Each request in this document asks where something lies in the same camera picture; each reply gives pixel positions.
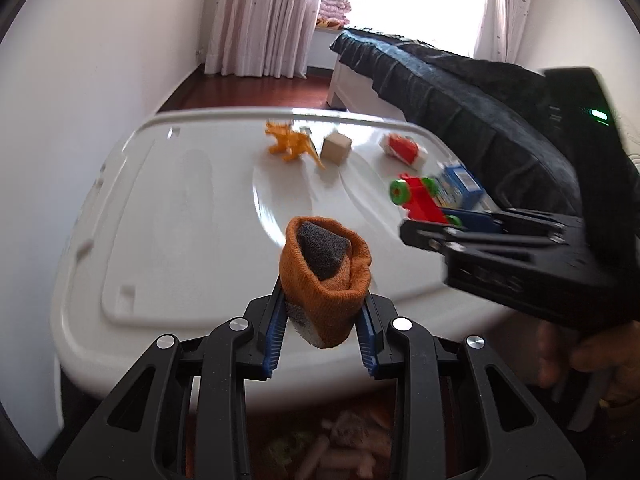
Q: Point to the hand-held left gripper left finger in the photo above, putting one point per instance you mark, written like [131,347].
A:
[275,332]

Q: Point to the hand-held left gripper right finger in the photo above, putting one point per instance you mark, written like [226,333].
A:
[367,337]

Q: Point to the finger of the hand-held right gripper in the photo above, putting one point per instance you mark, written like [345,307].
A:
[480,220]
[450,242]

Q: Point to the orange and grey sock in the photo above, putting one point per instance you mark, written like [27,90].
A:
[345,302]

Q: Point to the red toy car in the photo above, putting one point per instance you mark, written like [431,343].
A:
[421,201]

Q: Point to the person's right hand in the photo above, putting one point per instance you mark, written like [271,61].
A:
[610,350]

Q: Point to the blue drink carton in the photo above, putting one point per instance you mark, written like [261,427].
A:
[462,185]

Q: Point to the red and white packet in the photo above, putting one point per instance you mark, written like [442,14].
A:
[402,148]

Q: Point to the white plastic bin lid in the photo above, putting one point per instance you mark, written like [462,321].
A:
[190,220]

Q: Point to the wooden cube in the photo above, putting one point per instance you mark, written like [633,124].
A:
[336,149]

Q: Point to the orange toy dinosaur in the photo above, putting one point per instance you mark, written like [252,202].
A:
[291,141]

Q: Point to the narrow pink patterned curtain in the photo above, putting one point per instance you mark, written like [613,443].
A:
[505,10]

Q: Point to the folded pink quilts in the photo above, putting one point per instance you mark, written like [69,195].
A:
[334,10]

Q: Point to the wide pink patterned curtain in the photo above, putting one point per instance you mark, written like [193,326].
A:
[265,15]

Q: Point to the white bed frame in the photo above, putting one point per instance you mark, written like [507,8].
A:
[350,90]

